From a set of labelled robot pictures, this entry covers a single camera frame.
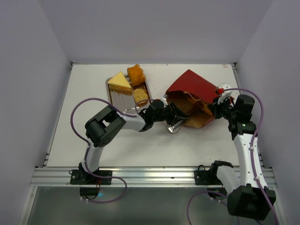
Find stainless steel tray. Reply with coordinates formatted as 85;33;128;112
105;77;152;114

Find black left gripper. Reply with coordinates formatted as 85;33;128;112
152;102;189;127

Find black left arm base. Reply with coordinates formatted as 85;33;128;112
69;170;112;200

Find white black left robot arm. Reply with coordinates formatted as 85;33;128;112
79;99;189;184

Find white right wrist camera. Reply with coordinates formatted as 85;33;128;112
215;83;232;104

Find red brown paper bag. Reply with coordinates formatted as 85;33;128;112
165;69;217;128

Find aluminium corner frame rail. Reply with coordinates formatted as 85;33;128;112
70;61;76;71

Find metal kitchen tongs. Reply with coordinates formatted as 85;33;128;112
166;101;206;134

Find orange fake bread loaf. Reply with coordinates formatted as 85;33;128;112
127;64;146;86

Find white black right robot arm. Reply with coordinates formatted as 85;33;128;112
208;95;276;221

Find triangular fake sandwich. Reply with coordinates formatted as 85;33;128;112
107;71;132;92

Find round fake bread slice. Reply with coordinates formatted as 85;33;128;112
133;89;148;105

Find aluminium front mounting rail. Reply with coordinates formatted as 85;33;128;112
30;165;277;188

